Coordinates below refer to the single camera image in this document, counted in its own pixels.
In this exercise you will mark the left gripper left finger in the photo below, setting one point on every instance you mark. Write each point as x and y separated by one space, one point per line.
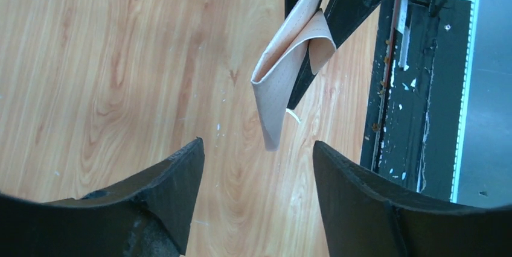
147 214

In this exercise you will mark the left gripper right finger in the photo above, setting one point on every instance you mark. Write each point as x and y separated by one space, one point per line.
364 214

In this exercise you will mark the aluminium frame rail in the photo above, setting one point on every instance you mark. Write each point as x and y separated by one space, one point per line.
473 19

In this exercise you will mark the beige letter paper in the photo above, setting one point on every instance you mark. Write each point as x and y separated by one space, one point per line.
303 32

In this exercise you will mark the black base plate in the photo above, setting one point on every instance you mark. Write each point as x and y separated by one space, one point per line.
415 94

